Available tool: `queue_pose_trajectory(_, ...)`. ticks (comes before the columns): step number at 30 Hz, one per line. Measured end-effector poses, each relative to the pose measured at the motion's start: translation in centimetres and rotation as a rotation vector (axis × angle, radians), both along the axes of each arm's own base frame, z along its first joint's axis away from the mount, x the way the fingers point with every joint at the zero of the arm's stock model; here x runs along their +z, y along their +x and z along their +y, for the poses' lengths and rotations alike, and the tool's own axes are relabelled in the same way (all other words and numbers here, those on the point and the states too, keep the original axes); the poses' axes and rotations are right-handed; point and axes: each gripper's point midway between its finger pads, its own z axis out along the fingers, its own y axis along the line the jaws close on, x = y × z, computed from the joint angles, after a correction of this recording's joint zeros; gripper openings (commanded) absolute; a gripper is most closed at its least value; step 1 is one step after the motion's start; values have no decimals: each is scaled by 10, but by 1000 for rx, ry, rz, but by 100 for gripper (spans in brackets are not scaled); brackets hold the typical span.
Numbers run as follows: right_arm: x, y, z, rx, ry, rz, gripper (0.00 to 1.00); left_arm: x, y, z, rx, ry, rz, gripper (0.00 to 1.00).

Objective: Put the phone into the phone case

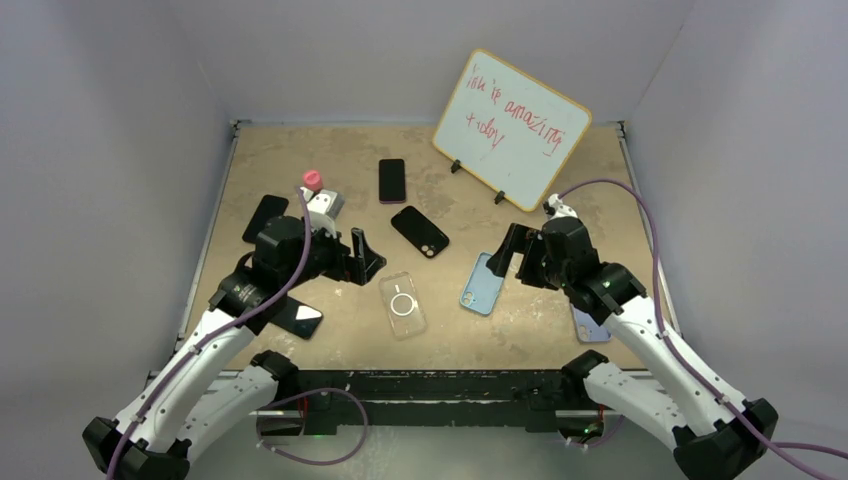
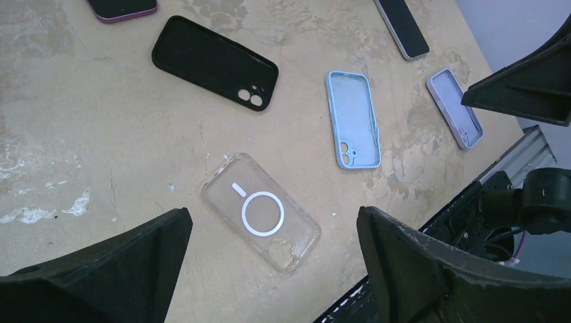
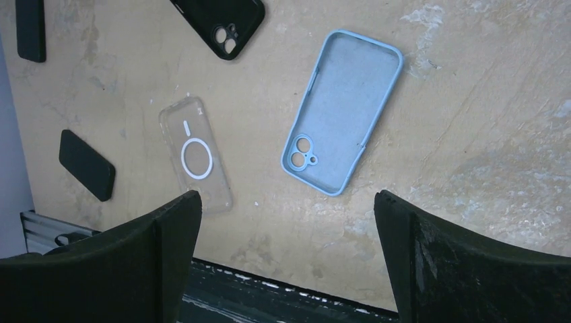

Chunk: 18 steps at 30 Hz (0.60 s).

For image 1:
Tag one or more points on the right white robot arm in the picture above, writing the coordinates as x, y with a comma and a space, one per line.
713, 433

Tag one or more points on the black phone case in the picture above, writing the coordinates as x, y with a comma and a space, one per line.
420, 232

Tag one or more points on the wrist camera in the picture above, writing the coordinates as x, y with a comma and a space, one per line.
324, 207
555, 208

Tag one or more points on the light blue phone case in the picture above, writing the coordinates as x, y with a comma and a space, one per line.
482, 288

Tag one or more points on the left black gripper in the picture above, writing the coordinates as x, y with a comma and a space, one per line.
356, 269

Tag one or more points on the black phone purple edge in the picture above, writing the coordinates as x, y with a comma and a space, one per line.
392, 181

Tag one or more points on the clear magsafe phone case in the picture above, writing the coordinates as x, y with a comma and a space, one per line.
401, 301

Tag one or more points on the black phone far left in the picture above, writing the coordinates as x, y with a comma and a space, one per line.
269, 207

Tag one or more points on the black phone near left arm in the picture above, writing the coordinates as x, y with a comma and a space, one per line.
298, 319

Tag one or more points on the lavender phone case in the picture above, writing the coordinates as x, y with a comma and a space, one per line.
587, 330

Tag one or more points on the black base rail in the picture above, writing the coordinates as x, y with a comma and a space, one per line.
538, 401

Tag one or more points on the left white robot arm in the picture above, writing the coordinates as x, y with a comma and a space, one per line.
170, 424

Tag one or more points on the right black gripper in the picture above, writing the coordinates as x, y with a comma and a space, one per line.
520, 239

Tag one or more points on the whiteboard with yellow frame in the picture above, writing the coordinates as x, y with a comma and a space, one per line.
509, 130

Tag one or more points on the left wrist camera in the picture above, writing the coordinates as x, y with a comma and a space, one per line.
324, 207

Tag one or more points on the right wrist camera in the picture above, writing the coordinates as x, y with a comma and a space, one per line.
555, 208

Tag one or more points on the pink capped small bottle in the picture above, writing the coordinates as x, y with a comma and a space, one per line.
313, 181

